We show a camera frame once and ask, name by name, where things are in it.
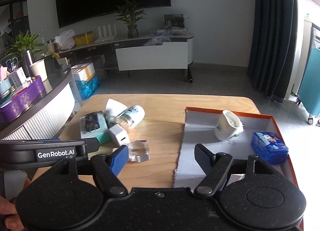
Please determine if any potted bamboo plant on console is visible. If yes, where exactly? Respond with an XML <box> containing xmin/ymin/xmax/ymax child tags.
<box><xmin>116</xmin><ymin>1</ymin><xmax>146</xmax><ymax>38</ymax></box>

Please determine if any steel thermos bottle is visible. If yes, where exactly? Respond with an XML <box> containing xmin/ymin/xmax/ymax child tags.
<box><xmin>22</xmin><ymin>50</ymin><xmax>34</xmax><ymax>77</ymax></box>

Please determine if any teal suitcase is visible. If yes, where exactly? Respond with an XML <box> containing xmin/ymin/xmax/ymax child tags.
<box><xmin>298</xmin><ymin>48</ymin><xmax>319</xmax><ymax>125</ymax></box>

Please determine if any dark blue curtain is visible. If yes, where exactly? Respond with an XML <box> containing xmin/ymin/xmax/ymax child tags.
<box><xmin>247</xmin><ymin>0</ymin><xmax>298</xmax><ymax>103</ymax></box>

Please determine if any black charger adapter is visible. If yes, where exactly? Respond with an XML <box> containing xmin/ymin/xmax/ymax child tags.
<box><xmin>85</xmin><ymin>112</ymin><xmax>100</xmax><ymax>132</ymax></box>

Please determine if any orange cardboard box tray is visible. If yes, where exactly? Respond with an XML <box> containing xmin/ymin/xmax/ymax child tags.
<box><xmin>173</xmin><ymin>107</ymin><xmax>304</xmax><ymax>231</ymax></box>

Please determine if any white yellow cardboard box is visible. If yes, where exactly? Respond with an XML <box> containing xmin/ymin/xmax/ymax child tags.
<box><xmin>71</xmin><ymin>62</ymin><xmax>95</xmax><ymax>81</ymax></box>

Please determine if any small white USB charger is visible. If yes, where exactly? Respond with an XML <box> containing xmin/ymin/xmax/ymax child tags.
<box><xmin>108</xmin><ymin>124</ymin><xmax>131</xmax><ymax>147</ymax></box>

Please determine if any purple tin box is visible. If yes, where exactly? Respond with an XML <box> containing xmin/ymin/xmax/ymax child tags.
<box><xmin>0</xmin><ymin>76</ymin><xmax>46</xmax><ymax>123</ymax></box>

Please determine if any white plastic bag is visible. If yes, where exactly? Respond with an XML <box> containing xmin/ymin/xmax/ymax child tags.
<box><xmin>54</xmin><ymin>30</ymin><xmax>75</xmax><ymax>50</ymax></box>

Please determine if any TV console cabinet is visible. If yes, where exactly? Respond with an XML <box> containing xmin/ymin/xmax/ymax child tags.
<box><xmin>58</xmin><ymin>34</ymin><xmax>194</xmax><ymax>83</ymax></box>

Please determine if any clear liquid refill bottle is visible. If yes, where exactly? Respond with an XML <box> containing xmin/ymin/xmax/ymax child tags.
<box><xmin>127</xmin><ymin>140</ymin><xmax>150</xmax><ymax>163</ymax></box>

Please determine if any green plant on cabinet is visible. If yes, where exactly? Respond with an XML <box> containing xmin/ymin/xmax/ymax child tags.
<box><xmin>6</xmin><ymin>31</ymin><xmax>44</xmax><ymax>58</ymax></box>

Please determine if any curved side cabinet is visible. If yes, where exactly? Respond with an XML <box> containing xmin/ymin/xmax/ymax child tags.
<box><xmin>1</xmin><ymin>68</ymin><xmax>75</xmax><ymax>140</ymax></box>

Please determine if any yellow tin box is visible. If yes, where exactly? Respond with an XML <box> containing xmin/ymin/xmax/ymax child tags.
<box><xmin>74</xmin><ymin>31</ymin><xmax>94</xmax><ymax>47</ymax></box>

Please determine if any paper cup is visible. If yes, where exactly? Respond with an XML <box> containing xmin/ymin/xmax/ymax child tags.
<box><xmin>29</xmin><ymin>58</ymin><xmax>48</xmax><ymax>81</ymax></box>

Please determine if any white UGREEN charger box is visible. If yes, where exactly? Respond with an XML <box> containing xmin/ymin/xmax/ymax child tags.
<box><xmin>228</xmin><ymin>174</ymin><xmax>245</xmax><ymax>184</ymax></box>

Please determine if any toothpick jar with blue label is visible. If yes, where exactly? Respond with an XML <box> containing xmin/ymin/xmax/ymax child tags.
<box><xmin>115</xmin><ymin>105</ymin><xmax>145</xmax><ymax>133</ymax></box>

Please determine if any blue plastic bag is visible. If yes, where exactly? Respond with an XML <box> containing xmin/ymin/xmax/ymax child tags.
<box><xmin>75</xmin><ymin>75</ymin><xmax>100</xmax><ymax>100</ymax></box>

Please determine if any teal adhesive bandage box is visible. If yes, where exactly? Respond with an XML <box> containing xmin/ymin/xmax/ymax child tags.
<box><xmin>80</xmin><ymin>111</ymin><xmax>111</xmax><ymax>145</ymax></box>

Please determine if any blue tissue pack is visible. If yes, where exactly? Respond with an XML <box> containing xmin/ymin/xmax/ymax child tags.
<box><xmin>251</xmin><ymin>132</ymin><xmax>289</xmax><ymax>165</ymax></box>

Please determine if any person's left hand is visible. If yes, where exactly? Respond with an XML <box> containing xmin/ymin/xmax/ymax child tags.
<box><xmin>0</xmin><ymin>177</ymin><xmax>32</xmax><ymax>231</ymax></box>

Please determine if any dark picture box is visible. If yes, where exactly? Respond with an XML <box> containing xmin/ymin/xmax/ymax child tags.
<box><xmin>164</xmin><ymin>14</ymin><xmax>184</xmax><ymax>29</ymax></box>

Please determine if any white wifi router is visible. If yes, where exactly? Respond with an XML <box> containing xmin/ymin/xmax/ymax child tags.
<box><xmin>95</xmin><ymin>23</ymin><xmax>117</xmax><ymax>43</ymax></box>

